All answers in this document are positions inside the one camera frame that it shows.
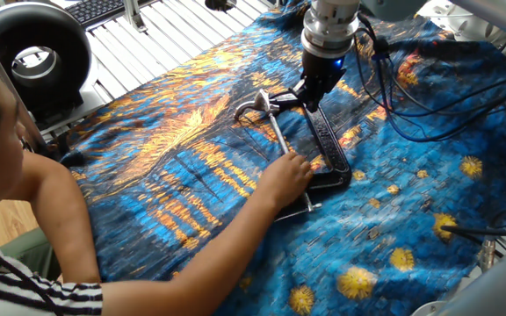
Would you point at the person's right forearm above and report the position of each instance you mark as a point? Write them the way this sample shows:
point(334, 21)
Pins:
point(191, 272)

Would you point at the silver metal water tap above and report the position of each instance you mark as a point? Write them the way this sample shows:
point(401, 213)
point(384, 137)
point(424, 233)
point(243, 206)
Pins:
point(259, 104)

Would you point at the green seat cushion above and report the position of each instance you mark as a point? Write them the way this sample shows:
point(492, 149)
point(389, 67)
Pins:
point(29, 259)

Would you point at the black metal C-clamp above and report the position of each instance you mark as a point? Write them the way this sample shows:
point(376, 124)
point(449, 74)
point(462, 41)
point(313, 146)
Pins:
point(330, 140)

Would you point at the small black knob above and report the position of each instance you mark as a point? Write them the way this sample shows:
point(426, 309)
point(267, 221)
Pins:
point(220, 4)

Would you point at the person's right hand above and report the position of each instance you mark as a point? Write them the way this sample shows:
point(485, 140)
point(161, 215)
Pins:
point(286, 182)

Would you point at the black computer keyboard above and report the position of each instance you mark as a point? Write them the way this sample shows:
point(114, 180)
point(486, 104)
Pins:
point(95, 9)

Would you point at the silver wrist coupling flange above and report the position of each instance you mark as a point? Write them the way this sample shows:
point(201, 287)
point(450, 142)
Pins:
point(330, 26)

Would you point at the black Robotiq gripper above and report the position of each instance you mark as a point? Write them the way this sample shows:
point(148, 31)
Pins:
point(323, 72)

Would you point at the starry night print tablecloth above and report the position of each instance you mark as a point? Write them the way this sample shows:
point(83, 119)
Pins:
point(182, 184)

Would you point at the black white striped shirt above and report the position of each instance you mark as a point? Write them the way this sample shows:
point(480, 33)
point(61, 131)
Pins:
point(7, 289)

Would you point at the aluminium angle bracket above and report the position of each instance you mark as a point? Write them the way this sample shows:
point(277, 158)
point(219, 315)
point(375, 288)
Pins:
point(133, 15)

